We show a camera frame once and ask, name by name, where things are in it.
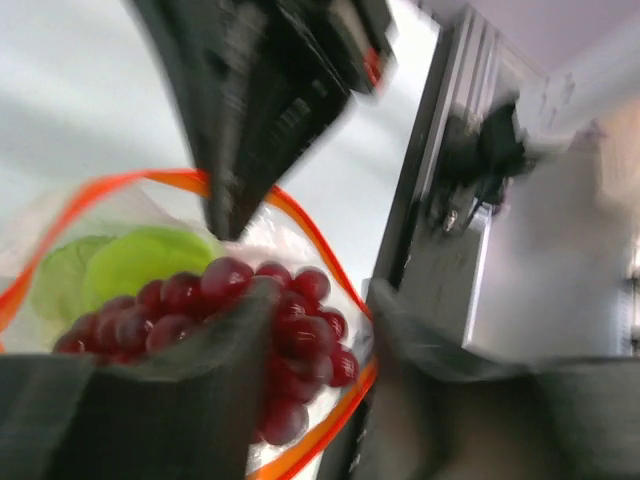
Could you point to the clear zip top bag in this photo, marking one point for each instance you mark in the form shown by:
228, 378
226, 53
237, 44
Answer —
282, 232

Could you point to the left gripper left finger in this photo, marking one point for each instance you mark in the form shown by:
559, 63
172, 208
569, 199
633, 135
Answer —
187, 412

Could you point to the green cabbage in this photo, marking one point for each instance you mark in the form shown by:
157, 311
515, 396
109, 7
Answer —
57, 291

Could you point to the green apple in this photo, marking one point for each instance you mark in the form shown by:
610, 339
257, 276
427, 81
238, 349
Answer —
144, 254

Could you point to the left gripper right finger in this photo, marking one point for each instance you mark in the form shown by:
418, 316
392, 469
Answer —
443, 412

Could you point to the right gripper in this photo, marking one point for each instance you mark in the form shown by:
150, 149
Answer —
257, 82

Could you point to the purple grape bunch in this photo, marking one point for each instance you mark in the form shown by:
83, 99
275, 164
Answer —
306, 351

